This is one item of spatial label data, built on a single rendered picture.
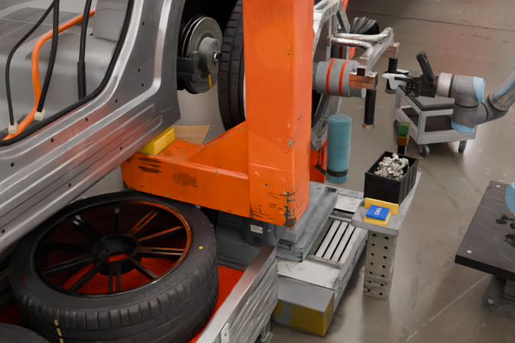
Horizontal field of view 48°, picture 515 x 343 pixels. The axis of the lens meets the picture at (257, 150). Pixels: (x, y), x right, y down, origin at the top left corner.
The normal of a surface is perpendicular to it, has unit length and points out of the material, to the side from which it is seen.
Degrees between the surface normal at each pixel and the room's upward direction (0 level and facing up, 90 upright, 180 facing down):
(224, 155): 90
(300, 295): 0
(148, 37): 90
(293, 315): 90
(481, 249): 0
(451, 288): 0
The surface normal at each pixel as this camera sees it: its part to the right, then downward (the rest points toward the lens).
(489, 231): -0.02, -0.88
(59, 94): -0.41, 0.29
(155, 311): 0.54, 0.39
